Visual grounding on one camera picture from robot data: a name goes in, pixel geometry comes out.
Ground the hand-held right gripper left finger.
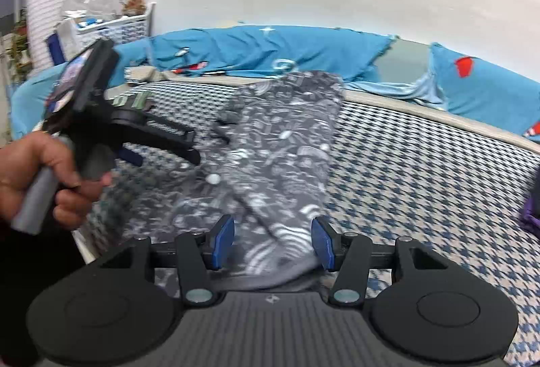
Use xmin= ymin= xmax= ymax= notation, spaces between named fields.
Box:
xmin=99 ymin=214 xmax=236 ymax=305

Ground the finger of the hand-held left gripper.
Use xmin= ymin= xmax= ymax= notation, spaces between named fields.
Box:
xmin=118 ymin=145 xmax=143 ymax=169
xmin=139 ymin=114 xmax=202 ymax=165

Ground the green grey striped folded shirt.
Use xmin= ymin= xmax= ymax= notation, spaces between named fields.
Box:
xmin=110 ymin=91 xmax=153 ymax=110

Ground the grey doodle print fleece garment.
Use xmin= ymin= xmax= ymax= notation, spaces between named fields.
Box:
xmin=90 ymin=71 xmax=347 ymax=292

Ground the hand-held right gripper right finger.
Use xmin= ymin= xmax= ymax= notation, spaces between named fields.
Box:
xmin=311 ymin=216 xmax=451 ymax=306

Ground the purple printed garment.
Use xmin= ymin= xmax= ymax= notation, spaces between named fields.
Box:
xmin=519 ymin=181 xmax=540 ymax=233

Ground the person's left hand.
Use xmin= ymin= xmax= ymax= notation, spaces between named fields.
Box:
xmin=0 ymin=133 xmax=114 ymax=230

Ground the white plastic laundry basket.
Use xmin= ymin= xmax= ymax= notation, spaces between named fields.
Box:
xmin=57 ymin=2 xmax=157 ymax=51

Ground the blue beige houndstooth blanket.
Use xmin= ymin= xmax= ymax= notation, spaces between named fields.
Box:
xmin=72 ymin=74 xmax=540 ymax=367

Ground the green potted plant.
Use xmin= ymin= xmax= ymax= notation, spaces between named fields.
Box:
xmin=8 ymin=8 xmax=32 ymax=81

